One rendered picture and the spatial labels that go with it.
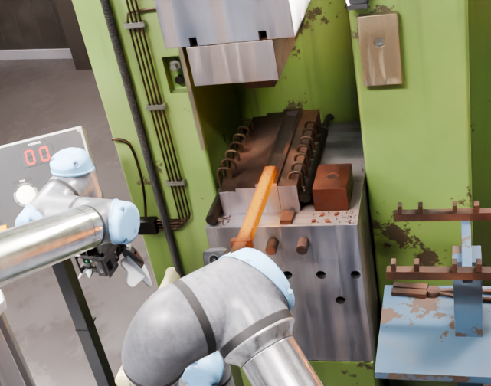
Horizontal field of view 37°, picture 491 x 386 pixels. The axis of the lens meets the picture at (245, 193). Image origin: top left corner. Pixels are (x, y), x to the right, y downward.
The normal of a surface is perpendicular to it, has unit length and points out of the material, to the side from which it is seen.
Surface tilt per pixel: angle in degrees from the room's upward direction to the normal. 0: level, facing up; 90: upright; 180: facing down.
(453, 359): 0
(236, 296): 42
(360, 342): 90
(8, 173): 60
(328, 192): 90
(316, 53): 90
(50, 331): 0
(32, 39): 90
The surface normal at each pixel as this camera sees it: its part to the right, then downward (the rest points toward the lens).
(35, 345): -0.18, -0.84
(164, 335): -0.22, 0.01
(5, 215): 0.10, -0.01
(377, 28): -0.21, 0.54
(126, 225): 0.90, 0.08
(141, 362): -0.50, 0.37
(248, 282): 0.22, -0.43
